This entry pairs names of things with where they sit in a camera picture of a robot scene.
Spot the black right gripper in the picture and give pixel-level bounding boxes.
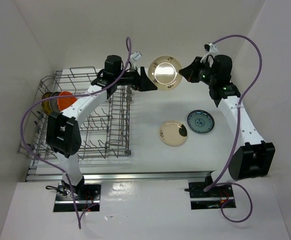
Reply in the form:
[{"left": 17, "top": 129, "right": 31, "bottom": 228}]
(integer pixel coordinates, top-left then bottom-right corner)
[{"left": 179, "top": 56, "right": 217, "bottom": 86}]

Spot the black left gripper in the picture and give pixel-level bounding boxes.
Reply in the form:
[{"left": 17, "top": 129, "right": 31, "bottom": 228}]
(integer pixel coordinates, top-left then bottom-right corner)
[{"left": 114, "top": 66, "right": 157, "bottom": 92}]

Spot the orange plastic plate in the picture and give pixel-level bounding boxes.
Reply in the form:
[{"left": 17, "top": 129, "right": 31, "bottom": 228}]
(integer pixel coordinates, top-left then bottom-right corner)
[{"left": 57, "top": 91, "right": 77, "bottom": 112}]

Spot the yellow patterned plate brown rim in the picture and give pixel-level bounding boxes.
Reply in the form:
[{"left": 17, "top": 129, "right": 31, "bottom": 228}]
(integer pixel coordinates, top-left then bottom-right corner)
[{"left": 41, "top": 91, "right": 52, "bottom": 116}]

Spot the blue floral plate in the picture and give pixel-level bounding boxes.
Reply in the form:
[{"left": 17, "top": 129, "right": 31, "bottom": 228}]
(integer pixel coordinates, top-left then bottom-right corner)
[
  {"left": 186, "top": 109, "right": 215, "bottom": 134},
  {"left": 49, "top": 91, "right": 61, "bottom": 113}
]

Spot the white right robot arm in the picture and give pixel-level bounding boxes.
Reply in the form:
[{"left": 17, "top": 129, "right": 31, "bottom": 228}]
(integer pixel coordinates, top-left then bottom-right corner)
[{"left": 179, "top": 54, "right": 276, "bottom": 197}]

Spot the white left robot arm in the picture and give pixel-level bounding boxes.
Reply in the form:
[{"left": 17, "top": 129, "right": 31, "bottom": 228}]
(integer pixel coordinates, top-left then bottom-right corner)
[{"left": 46, "top": 55, "right": 157, "bottom": 200}]

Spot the beige plate with black patch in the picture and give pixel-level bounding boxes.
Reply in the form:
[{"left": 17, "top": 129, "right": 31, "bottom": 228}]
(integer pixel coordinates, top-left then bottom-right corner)
[{"left": 158, "top": 120, "right": 188, "bottom": 147}]

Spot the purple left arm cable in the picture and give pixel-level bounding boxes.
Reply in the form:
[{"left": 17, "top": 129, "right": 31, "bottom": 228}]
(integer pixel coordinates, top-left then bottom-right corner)
[{"left": 19, "top": 36, "right": 134, "bottom": 230}]

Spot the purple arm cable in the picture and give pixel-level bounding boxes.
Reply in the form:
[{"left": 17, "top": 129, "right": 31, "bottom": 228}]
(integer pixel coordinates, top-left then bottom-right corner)
[
  {"left": 202, "top": 34, "right": 264, "bottom": 223},
  {"left": 19, "top": 36, "right": 134, "bottom": 230}
]

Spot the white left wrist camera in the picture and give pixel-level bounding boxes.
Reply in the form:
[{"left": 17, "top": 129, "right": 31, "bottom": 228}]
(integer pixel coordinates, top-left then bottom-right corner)
[{"left": 130, "top": 51, "right": 143, "bottom": 62}]

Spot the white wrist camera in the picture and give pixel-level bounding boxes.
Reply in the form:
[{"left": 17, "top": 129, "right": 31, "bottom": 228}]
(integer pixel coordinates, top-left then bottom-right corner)
[
  {"left": 130, "top": 51, "right": 143, "bottom": 62},
  {"left": 203, "top": 42, "right": 219, "bottom": 59}
]

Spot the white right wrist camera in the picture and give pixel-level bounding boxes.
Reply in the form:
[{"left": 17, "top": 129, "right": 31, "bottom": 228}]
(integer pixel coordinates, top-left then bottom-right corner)
[{"left": 203, "top": 42, "right": 219, "bottom": 59}]

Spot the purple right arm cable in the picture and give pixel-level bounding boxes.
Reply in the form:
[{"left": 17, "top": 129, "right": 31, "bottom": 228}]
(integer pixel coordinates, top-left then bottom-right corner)
[{"left": 202, "top": 34, "right": 264, "bottom": 223}]

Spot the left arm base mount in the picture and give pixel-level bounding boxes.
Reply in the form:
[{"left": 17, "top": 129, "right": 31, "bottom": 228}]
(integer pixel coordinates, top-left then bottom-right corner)
[{"left": 45, "top": 183, "right": 102, "bottom": 213}]

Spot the grey wire dish rack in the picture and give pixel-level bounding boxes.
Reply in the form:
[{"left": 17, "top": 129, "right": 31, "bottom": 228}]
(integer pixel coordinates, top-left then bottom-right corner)
[{"left": 16, "top": 65, "right": 133, "bottom": 163}]

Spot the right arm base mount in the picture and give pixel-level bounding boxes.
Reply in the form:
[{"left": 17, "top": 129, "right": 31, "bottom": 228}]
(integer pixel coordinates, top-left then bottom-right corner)
[{"left": 184, "top": 182, "right": 236, "bottom": 210}]

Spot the aluminium rail table edge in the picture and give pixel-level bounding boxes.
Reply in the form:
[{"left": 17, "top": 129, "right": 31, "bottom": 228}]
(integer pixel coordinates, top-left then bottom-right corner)
[{"left": 25, "top": 165, "right": 210, "bottom": 182}]

